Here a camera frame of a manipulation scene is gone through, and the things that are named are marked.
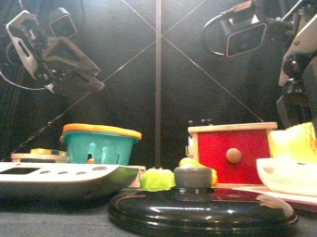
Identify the teal basket orange rim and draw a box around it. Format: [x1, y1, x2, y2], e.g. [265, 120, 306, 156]
[59, 122, 143, 166]

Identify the white bowl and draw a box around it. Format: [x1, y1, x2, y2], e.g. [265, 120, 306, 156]
[256, 156, 317, 198]

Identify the thin vertical frame pole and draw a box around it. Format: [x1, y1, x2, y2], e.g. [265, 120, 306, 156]
[154, 0, 163, 168]

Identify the yellow toy corn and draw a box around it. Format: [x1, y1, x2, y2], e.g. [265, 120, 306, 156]
[269, 121, 317, 165]

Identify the orange yellow toy food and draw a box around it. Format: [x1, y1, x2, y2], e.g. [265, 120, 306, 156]
[177, 156, 219, 187]

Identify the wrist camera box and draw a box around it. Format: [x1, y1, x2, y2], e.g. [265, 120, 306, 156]
[48, 7, 78, 39]
[225, 22, 269, 58]

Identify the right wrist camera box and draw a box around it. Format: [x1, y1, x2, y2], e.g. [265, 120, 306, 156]
[225, 22, 269, 58]

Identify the beige phone-like box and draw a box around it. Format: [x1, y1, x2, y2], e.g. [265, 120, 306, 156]
[0, 161, 142, 202]

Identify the yellow green checkered toy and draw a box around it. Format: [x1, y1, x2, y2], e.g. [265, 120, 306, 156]
[29, 147, 68, 156]

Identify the lime green lettuce toy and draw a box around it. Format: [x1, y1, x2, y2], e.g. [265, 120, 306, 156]
[139, 167, 177, 193]

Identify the white square box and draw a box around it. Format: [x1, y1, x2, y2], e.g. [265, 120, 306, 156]
[186, 121, 278, 189]

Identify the black pot lid grey knob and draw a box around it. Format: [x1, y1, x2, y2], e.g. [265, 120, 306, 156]
[107, 166, 300, 237]

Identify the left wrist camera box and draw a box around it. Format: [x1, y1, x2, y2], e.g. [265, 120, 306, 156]
[48, 7, 78, 39]

